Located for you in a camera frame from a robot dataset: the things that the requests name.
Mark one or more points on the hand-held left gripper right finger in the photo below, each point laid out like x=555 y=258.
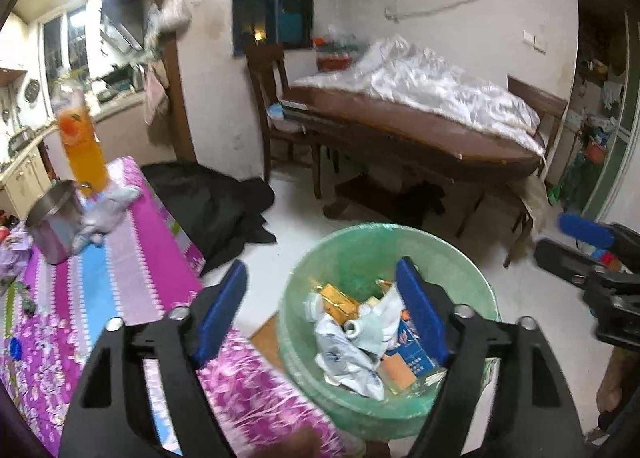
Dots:
x=422 y=318

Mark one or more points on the kitchen counter cabinets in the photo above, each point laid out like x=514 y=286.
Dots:
x=25 y=178

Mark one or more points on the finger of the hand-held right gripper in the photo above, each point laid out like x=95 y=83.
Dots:
x=562 y=258
x=585 y=230

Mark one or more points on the yellow packet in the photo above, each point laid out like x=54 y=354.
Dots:
x=340 y=303

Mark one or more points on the range hood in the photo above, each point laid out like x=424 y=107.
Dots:
x=122 y=28

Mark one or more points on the person's right forearm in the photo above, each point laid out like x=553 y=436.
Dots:
x=615 y=383

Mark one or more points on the orange sponge block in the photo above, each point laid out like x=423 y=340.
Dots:
x=397 y=372

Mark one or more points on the floral striped tablecloth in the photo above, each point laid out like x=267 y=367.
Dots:
x=100 y=278

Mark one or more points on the brown cardboard piece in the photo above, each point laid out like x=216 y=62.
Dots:
x=267 y=343

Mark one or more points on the wooden bench chair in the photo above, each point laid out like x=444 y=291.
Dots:
x=542 y=103

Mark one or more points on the black cloth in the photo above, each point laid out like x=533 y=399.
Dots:
x=210 y=208

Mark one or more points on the round hanging strainer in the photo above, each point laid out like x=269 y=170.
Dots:
x=32 y=89

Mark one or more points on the white printed bag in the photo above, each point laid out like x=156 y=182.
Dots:
x=345 y=363

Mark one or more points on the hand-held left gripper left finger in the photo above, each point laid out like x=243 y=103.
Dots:
x=220 y=318

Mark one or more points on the blue bottle cap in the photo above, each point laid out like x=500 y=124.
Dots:
x=16 y=348

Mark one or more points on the kitchen window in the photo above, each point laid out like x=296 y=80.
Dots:
x=65 y=48

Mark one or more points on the white plastic sheet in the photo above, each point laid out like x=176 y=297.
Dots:
x=440 y=83

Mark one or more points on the green plastic waste bin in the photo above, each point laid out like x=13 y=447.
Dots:
x=350 y=248

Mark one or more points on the white wall switch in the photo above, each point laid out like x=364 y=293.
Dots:
x=535 y=40

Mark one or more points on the blue cardboard box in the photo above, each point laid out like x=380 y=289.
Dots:
x=412 y=358

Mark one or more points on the brown wooden table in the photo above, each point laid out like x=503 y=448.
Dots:
x=400 y=133

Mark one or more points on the hanging plastic bag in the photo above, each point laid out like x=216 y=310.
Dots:
x=167 y=18

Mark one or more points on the orange juice bottle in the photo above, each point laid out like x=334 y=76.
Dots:
x=82 y=148

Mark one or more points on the steel pot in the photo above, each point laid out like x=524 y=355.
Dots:
x=55 y=228

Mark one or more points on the pink hanging towel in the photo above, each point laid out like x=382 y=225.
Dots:
x=156 y=95

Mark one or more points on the blue basin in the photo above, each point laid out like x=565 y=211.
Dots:
x=285 y=118

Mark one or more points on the white purple tissue pack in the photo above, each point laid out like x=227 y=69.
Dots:
x=15 y=258

